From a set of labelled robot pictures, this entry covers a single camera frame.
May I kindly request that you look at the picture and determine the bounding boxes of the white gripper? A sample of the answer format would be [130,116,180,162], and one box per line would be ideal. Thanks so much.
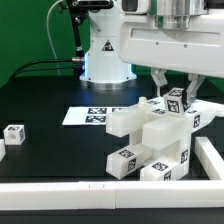
[118,0,224,105]

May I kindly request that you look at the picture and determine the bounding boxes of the white chair back frame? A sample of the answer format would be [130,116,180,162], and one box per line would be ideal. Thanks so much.
[106,97,224,147]

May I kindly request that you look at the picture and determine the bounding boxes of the white chair seat block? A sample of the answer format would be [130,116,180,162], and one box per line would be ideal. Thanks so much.
[129,130,191,180]

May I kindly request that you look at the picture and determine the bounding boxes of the white right fence bar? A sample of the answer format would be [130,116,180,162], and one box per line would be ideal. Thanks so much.
[195,137,224,181]

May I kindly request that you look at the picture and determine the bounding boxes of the white fence bar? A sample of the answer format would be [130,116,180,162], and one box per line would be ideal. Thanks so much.
[195,137,224,181]
[0,180,224,211]

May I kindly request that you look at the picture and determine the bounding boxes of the flat white tagged plate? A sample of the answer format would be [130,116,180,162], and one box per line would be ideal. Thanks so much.
[62,107,120,126]

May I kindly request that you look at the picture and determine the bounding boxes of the white front fence bar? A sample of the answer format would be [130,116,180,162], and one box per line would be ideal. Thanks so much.
[0,180,224,211]

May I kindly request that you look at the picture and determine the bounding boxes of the small white cube block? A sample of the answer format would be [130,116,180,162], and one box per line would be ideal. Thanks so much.
[3,125,25,145]

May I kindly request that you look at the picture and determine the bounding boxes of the white fence piece left edge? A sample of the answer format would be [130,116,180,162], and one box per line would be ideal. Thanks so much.
[0,139,6,162]

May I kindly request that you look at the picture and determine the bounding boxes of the white cable behind robot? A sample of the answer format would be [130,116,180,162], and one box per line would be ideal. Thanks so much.
[46,0,64,77]

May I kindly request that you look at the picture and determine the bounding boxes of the black cables at base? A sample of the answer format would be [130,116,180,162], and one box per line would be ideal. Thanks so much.
[9,56,84,80]

